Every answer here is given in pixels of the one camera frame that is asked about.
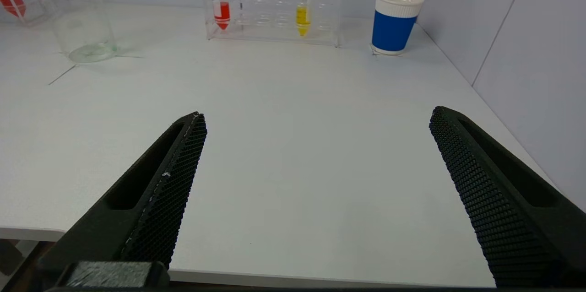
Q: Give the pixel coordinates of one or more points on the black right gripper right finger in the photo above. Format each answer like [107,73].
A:
[508,209]

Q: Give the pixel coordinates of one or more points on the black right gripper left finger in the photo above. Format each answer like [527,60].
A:
[151,200]

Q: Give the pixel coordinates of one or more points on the clear glass beaker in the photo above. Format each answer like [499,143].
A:
[82,22]

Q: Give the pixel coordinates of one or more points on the blue white paper cup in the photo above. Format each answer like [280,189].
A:
[393,29]

